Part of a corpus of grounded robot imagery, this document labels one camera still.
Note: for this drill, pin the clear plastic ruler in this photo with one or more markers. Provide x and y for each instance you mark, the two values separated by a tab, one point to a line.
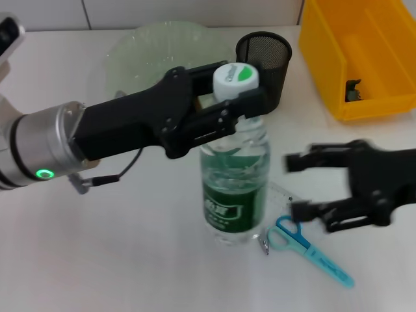
281	195

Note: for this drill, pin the silver white ballpoint pen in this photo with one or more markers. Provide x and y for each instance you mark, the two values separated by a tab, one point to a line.
265	247

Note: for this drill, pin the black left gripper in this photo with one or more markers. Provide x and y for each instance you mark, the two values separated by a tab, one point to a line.
130	117

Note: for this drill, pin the green plastic wrapper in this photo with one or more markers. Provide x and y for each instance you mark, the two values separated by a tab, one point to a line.
353	91

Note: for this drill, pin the green wavy glass fruit bowl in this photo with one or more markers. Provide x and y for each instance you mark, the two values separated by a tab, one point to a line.
146	55

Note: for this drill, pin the blue plastic scissors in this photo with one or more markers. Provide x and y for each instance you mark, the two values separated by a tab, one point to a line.
312	252

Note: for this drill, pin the yellow plastic bin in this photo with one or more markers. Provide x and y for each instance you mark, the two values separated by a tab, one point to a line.
373	48

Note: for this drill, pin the black mesh pen holder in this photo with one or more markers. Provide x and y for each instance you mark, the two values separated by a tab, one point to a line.
273	65

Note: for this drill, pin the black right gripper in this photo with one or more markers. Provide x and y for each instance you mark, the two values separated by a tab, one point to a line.
383	178

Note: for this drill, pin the clear green-label water bottle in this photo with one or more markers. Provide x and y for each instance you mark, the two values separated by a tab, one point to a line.
234	195

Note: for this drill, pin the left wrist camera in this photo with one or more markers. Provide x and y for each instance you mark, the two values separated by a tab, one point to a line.
9	35

